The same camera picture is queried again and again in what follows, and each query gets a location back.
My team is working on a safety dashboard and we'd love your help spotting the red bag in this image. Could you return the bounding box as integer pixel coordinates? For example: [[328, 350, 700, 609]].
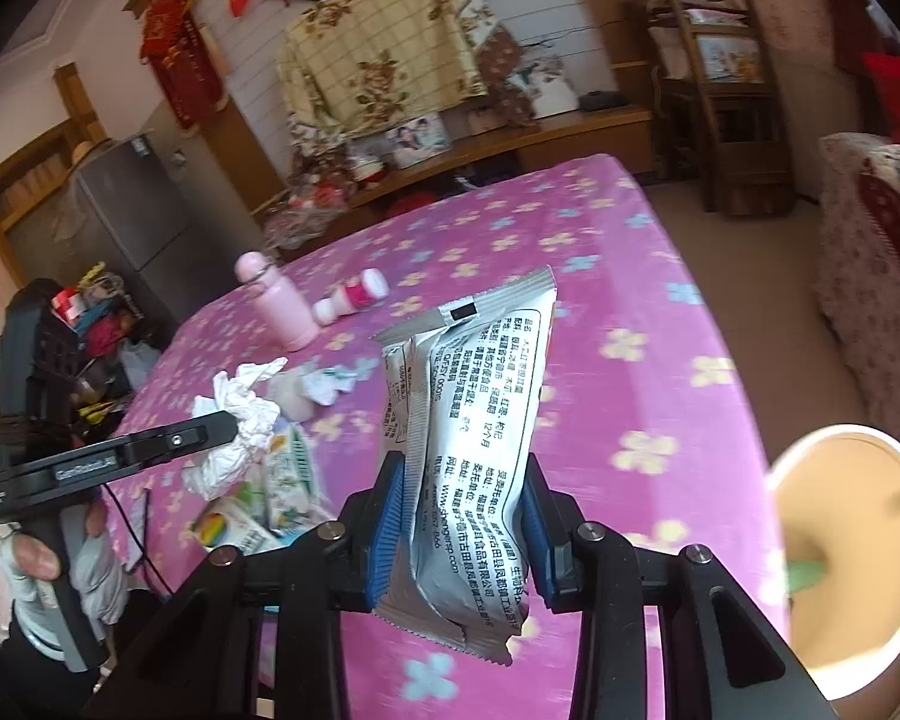
[[862, 52, 900, 147]]

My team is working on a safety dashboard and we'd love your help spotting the black cable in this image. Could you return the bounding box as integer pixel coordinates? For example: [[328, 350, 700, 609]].
[[101, 480, 175, 595]]

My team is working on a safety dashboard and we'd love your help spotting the small white yogurt bottle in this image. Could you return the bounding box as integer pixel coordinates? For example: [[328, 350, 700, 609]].
[[313, 268, 389, 326]]

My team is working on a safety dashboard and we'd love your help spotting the pink bottle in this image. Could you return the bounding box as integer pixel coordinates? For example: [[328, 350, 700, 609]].
[[234, 251, 320, 352]]

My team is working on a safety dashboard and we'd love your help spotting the green white snack bag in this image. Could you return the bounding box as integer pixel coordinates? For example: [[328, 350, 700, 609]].
[[259, 420, 331, 533]]

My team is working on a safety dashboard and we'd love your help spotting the clear plastic bag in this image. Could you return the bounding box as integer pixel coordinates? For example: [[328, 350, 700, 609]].
[[262, 165, 361, 248]]

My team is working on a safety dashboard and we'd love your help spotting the grey refrigerator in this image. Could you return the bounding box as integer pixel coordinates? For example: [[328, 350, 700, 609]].
[[71, 133, 196, 323]]

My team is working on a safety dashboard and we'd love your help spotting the pile of assorted household items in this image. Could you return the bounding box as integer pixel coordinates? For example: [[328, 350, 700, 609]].
[[49, 262, 166, 421]]

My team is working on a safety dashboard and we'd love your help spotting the floral covered sofa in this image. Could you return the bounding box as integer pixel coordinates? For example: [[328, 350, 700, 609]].
[[817, 131, 900, 481]]

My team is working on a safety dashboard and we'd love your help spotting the white tissue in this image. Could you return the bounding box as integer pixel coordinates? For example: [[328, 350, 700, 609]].
[[191, 358, 290, 500]]

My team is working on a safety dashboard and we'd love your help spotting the white round bowl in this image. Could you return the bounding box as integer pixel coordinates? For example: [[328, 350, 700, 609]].
[[765, 426, 900, 698]]

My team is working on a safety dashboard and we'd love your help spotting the silver snack packet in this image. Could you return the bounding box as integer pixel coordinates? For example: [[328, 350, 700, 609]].
[[373, 266, 558, 667]]

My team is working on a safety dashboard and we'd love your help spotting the long wooden cabinet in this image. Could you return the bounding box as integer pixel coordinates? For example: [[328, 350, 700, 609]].
[[255, 105, 657, 241]]

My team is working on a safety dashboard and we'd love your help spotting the crumpled white teal wrapper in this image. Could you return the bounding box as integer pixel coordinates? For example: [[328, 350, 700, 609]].
[[300, 364, 380, 406]]

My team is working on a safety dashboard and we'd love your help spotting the green wrapper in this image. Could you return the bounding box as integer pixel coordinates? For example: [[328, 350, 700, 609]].
[[787, 555, 826, 595]]

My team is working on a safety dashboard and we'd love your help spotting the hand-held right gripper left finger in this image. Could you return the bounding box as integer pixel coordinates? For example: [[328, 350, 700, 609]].
[[82, 454, 407, 720]]

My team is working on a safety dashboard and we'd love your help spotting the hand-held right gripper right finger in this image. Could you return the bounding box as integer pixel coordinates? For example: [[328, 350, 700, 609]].
[[514, 454, 841, 720]]

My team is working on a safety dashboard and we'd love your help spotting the white sponge block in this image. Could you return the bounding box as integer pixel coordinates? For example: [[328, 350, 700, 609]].
[[270, 371, 316, 421]]

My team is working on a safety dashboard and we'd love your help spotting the person's left hand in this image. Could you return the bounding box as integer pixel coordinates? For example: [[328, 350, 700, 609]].
[[9, 531, 66, 584]]

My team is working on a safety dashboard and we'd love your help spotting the small rainbow print carton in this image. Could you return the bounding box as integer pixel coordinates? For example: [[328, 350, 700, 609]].
[[195, 495, 286, 557]]

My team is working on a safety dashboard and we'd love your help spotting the cream floral cloth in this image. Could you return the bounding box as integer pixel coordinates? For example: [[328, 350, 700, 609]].
[[276, 0, 500, 128]]

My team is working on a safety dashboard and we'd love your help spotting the pink floral tablecloth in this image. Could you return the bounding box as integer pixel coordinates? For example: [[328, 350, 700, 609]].
[[82, 154, 792, 720]]

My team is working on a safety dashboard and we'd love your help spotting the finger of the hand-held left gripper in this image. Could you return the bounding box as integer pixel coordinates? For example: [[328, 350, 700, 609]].
[[116, 411, 239, 467]]

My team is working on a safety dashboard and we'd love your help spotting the framed photo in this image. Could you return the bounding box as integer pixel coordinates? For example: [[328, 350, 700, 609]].
[[385, 111, 451, 170]]

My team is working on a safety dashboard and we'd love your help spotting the red hanging decoration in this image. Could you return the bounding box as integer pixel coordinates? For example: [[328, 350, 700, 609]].
[[139, 0, 222, 128]]

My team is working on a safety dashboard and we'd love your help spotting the brown floral cloth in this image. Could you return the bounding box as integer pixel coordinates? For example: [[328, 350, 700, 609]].
[[480, 30, 542, 128]]

